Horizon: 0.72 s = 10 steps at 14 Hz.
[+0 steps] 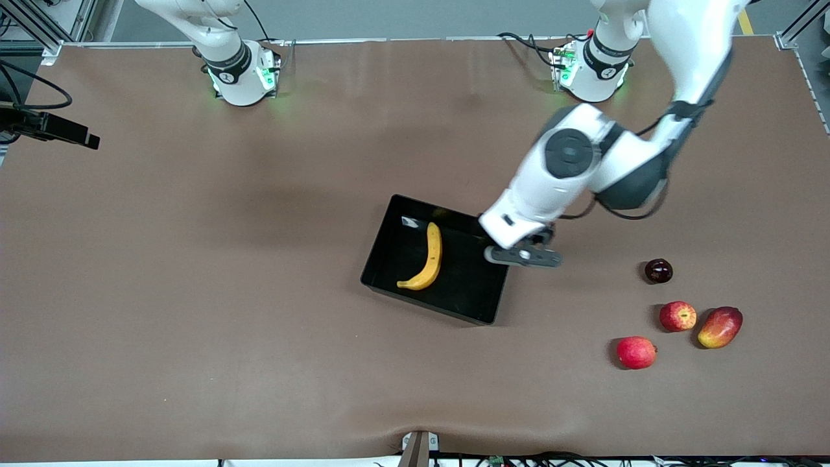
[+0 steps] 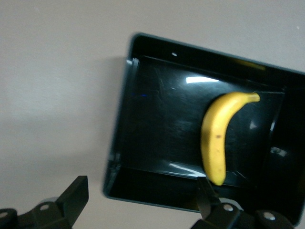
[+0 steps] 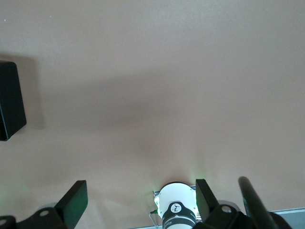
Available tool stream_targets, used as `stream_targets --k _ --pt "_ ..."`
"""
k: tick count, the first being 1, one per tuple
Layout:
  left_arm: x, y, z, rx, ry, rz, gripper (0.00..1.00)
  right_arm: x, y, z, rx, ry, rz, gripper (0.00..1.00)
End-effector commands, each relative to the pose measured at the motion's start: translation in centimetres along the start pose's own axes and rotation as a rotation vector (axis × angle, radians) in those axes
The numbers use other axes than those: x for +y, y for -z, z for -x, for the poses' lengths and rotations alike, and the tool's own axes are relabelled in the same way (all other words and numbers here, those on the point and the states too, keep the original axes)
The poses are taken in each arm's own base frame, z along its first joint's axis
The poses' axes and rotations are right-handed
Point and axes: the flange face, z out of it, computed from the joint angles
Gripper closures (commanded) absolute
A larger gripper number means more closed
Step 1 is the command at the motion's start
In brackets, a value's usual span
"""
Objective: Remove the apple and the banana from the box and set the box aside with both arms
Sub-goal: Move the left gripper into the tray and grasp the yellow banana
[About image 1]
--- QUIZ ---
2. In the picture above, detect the yellow banana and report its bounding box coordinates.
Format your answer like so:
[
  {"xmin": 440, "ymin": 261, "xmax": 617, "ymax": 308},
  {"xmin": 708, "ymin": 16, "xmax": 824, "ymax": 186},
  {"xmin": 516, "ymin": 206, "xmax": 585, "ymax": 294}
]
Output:
[{"xmin": 396, "ymin": 222, "xmax": 444, "ymax": 291}]

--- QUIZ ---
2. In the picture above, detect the small red yellow apple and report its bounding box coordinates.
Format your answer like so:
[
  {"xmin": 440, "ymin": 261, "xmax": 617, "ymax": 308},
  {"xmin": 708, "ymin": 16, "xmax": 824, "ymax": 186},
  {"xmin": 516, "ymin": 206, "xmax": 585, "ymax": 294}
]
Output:
[{"xmin": 659, "ymin": 300, "xmax": 698, "ymax": 333}]

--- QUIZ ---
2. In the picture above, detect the black rectangular plastic box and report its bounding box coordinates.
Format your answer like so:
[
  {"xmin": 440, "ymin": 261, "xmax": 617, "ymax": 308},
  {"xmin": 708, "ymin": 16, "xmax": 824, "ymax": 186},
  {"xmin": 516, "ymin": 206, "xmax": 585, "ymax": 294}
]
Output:
[{"xmin": 360, "ymin": 193, "xmax": 513, "ymax": 326}]

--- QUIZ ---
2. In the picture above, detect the dark red plum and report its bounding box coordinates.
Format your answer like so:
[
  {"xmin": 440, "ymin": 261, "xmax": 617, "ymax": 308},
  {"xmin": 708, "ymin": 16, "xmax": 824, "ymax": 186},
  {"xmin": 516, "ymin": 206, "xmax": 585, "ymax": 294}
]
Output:
[{"xmin": 644, "ymin": 258, "xmax": 674, "ymax": 285}]

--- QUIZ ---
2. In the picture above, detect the red round apple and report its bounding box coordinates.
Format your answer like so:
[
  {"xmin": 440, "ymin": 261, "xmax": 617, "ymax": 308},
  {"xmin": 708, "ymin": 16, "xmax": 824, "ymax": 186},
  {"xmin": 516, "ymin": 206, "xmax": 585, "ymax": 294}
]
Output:
[{"xmin": 615, "ymin": 335, "xmax": 658, "ymax": 370}]

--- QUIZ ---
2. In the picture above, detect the brown table cover cloth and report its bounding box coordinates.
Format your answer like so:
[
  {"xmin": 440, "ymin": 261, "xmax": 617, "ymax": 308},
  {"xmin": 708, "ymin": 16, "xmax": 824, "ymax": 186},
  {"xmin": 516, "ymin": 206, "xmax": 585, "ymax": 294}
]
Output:
[{"xmin": 0, "ymin": 36, "xmax": 830, "ymax": 462}]

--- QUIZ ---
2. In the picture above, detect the red yellow mango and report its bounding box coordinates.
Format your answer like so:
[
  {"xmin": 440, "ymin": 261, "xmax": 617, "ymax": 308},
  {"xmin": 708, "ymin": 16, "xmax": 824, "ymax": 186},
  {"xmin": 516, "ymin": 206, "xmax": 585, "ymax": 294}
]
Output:
[{"xmin": 697, "ymin": 306, "xmax": 744, "ymax": 350}]

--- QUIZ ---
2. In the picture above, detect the aluminium frame with diagonal beams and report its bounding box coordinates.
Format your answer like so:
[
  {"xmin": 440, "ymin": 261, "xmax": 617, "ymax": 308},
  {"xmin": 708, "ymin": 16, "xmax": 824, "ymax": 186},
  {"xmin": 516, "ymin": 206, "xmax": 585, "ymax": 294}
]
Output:
[{"xmin": 0, "ymin": 0, "xmax": 99, "ymax": 66}]

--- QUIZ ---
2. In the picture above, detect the black left arm base cable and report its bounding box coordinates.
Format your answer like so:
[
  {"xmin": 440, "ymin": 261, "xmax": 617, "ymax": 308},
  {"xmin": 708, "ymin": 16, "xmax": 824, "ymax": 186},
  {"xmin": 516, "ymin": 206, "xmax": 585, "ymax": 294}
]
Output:
[{"xmin": 497, "ymin": 29, "xmax": 587, "ymax": 69}]

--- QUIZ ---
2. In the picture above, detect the black arm base cable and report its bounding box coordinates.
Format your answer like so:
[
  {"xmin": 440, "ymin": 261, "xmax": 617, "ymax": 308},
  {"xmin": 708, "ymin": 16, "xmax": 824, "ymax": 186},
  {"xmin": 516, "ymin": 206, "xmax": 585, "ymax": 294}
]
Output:
[
  {"xmin": 242, "ymin": 0, "xmax": 290, "ymax": 50},
  {"xmin": 497, "ymin": 29, "xmax": 587, "ymax": 69}
]

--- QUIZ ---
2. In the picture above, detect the black right arm base cable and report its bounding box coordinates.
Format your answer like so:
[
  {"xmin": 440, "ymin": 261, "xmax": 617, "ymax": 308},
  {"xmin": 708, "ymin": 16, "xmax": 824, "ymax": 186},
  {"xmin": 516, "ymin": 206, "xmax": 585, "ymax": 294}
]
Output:
[{"xmin": 242, "ymin": 0, "xmax": 290, "ymax": 50}]

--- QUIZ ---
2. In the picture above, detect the metal table edge bracket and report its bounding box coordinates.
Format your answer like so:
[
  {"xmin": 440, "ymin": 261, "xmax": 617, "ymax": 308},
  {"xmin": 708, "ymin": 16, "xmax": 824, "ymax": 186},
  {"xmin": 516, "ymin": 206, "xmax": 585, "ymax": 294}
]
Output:
[{"xmin": 399, "ymin": 430, "xmax": 440, "ymax": 467}]

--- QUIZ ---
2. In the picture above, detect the aluminium frame corner beam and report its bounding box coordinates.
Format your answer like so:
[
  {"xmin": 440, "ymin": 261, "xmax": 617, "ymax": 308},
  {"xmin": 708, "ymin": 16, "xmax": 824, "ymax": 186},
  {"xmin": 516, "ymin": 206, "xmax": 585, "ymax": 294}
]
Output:
[{"xmin": 775, "ymin": 0, "xmax": 830, "ymax": 50}]

